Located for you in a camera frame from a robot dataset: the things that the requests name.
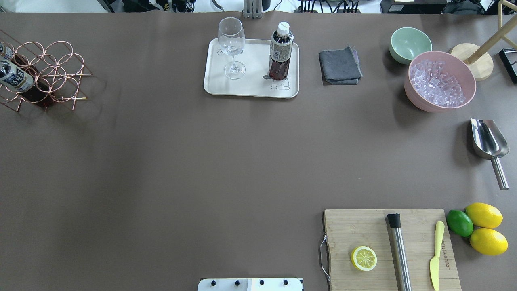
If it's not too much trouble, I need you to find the tea bottle white cap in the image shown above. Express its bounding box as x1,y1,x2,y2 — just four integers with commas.
0,42,28,67
0,60,54,108
269,21,294,81

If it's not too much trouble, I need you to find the copper wire bottle basket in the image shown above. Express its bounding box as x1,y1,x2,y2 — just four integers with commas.
1,30,93,112

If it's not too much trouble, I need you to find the cream rabbit tray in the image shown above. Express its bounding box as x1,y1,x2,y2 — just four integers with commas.
204,38,300,98

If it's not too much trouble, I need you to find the clear wine glass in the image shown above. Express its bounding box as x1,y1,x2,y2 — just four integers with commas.
218,17,246,80

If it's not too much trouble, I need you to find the grey folded cloth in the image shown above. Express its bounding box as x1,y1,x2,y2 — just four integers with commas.
318,45,363,85

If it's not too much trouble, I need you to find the bamboo cutting board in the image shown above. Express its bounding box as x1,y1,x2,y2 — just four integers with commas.
323,209,446,291

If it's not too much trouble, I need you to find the half lemon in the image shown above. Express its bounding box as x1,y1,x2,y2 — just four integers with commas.
351,246,377,271

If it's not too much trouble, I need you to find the steel muddler black tip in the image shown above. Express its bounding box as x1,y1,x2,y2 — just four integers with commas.
387,213,412,291

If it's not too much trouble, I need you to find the green bowl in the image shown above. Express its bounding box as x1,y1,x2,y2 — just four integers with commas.
389,27,433,64

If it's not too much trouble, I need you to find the pink bowl with ice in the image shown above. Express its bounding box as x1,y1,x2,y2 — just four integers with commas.
404,51,477,112

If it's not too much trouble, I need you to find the yellow plastic knife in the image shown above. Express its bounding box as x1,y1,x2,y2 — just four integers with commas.
429,221,445,291

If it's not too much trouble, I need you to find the green lime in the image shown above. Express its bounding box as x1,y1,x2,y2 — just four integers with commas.
446,209,473,238

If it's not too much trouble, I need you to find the steel ice scoop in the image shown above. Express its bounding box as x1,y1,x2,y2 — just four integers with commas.
471,118,509,190

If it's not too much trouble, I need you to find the round wooden stand base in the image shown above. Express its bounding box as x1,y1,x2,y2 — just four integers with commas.
449,0,517,81

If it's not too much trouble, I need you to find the yellow lemon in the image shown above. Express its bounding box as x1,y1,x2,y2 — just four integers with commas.
464,202,503,229
469,228,508,256

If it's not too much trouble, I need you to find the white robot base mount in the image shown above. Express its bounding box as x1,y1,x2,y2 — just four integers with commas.
197,277,304,291

